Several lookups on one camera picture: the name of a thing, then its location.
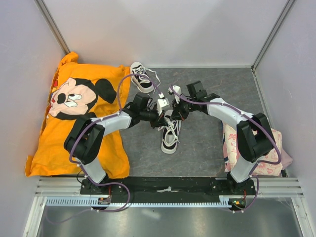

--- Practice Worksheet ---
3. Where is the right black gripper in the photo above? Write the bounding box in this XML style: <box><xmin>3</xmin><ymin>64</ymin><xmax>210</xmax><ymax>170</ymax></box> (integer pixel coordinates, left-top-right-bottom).
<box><xmin>170</xmin><ymin>96</ymin><xmax>197</xmax><ymax>121</ymax></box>

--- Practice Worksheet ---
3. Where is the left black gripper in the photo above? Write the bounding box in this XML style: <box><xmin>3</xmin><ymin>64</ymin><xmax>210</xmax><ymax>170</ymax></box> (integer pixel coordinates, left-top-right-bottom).
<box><xmin>140</xmin><ymin>105</ymin><xmax>168</xmax><ymax>129</ymax></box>

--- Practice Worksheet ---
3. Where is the black white sneaker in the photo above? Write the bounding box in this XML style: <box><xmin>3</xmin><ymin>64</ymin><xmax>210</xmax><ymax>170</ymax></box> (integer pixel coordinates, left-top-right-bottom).
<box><xmin>130</xmin><ymin>62</ymin><xmax>161</xmax><ymax>94</ymax></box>
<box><xmin>158</xmin><ymin>110</ymin><xmax>181</xmax><ymax>154</ymax></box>

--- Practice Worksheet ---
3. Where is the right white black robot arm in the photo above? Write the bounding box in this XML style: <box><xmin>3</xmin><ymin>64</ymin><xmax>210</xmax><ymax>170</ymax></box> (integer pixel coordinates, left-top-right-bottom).
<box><xmin>169</xmin><ymin>81</ymin><xmax>278</xmax><ymax>195</ymax></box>

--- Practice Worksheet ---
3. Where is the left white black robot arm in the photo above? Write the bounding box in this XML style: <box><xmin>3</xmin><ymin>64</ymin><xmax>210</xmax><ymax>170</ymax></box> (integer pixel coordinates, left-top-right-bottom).
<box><xmin>64</xmin><ymin>92</ymin><xmax>169</xmax><ymax>194</ymax></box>

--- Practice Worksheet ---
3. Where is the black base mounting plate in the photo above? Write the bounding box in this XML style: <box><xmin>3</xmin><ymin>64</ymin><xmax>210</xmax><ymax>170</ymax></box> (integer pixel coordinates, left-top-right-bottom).
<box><xmin>80</xmin><ymin>176</ymin><xmax>256</xmax><ymax>203</ymax></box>

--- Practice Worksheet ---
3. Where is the white tape scrap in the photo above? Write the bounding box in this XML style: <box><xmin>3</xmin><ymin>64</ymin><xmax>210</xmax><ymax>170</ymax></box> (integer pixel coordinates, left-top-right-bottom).
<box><xmin>157</xmin><ymin>186</ymin><xmax>179</xmax><ymax>193</ymax></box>

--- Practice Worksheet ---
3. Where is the orange cartoon mouse cloth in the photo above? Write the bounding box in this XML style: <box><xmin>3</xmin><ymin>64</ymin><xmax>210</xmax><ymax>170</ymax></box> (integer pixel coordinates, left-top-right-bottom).
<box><xmin>25</xmin><ymin>52</ymin><xmax>130</xmax><ymax>177</ymax></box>

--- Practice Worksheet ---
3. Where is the pink printed cloth bag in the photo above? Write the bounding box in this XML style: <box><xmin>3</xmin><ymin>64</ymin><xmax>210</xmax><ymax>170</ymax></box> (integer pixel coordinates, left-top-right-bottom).
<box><xmin>221</xmin><ymin>118</ymin><xmax>294</xmax><ymax>177</ymax></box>

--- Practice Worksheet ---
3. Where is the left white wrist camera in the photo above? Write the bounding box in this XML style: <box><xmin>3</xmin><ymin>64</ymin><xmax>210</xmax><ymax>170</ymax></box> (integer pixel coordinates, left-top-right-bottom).
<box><xmin>157</xmin><ymin>92</ymin><xmax>169</xmax><ymax>115</ymax></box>

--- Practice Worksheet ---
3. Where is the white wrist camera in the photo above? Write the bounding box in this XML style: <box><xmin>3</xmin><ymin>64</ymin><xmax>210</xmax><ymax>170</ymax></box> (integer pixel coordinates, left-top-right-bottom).
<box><xmin>168</xmin><ymin>85</ymin><xmax>182</xmax><ymax>104</ymax></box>
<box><xmin>157</xmin><ymin>92</ymin><xmax>169</xmax><ymax>115</ymax></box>

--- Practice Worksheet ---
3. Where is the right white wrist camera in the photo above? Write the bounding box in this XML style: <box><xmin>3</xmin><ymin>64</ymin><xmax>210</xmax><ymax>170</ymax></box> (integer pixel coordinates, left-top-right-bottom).
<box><xmin>168</xmin><ymin>85</ymin><xmax>182</xmax><ymax>104</ymax></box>

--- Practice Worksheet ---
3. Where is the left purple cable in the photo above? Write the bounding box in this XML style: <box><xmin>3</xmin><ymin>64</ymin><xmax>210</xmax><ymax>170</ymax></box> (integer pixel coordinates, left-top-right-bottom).
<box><xmin>44</xmin><ymin>73</ymin><xmax>165</xmax><ymax>224</ymax></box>

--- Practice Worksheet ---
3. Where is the purple cable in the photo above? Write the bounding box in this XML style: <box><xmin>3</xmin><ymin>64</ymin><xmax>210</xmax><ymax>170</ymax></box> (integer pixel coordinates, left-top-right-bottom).
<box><xmin>169</xmin><ymin>85</ymin><xmax>283</xmax><ymax>213</ymax></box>
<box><xmin>44</xmin><ymin>73</ymin><xmax>165</xmax><ymax>224</ymax></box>

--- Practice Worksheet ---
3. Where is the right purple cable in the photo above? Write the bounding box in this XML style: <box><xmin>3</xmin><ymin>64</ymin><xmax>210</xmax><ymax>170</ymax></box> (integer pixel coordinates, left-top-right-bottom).
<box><xmin>169</xmin><ymin>85</ymin><xmax>283</xmax><ymax>213</ymax></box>

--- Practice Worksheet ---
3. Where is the grey slotted cable duct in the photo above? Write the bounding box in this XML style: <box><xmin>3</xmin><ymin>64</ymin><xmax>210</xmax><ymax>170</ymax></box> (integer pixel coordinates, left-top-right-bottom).
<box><xmin>46</xmin><ymin>197</ymin><xmax>246</xmax><ymax>208</ymax></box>

